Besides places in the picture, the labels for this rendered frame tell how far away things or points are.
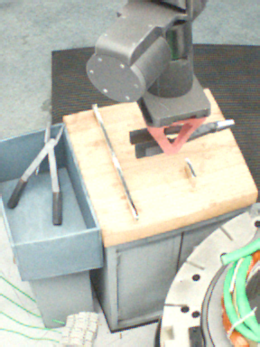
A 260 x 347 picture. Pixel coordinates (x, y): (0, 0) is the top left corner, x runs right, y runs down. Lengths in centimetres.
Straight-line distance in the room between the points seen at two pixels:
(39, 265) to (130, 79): 33
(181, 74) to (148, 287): 38
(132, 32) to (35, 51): 208
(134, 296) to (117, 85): 43
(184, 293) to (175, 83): 22
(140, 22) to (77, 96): 186
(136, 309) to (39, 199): 22
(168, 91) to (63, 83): 181
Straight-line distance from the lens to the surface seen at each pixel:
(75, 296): 107
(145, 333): 114
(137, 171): 95
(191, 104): 78
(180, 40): 73
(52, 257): 92
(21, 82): 263
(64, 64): 266
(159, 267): 101
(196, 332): 78
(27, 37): 283
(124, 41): 67
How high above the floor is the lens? 179
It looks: 49 degrees down
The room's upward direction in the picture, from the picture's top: 2 degrees counter-clockwise
